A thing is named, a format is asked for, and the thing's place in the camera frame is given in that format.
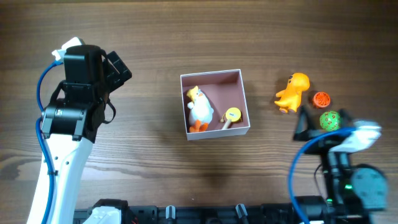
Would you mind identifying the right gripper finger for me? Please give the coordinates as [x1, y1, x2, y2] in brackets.
[339, 109, 353, 128]
[294, 106, 311, 140]

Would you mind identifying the orange round ball toy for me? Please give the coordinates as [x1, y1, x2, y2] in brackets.
[312, 91, 331, 108]

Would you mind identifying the orange dinosaur toy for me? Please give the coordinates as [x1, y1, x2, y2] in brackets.
[274, 73, 310, 113]

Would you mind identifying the yellow rattle drum toy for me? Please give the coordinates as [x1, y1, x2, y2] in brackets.
[220, 107, 242, 129]

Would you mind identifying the white plush duck toy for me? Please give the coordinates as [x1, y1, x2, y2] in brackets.
[187, 86, 214, 133]

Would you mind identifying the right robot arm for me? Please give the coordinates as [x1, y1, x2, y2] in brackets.
[287, 106, 389, 223]

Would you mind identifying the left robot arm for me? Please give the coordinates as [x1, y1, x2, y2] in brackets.
[27, 44, 132, 223]

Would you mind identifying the green patterned ball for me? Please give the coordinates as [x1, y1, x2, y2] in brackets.
[319, 111, 341, 132]

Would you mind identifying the white box pink interior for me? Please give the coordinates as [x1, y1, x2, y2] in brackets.
[180, 69, 251, 141]

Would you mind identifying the left blue cable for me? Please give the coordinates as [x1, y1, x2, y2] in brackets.
[34, 59, 65, 224]

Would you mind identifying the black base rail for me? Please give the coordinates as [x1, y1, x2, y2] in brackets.
[73, 198, 327, 224]

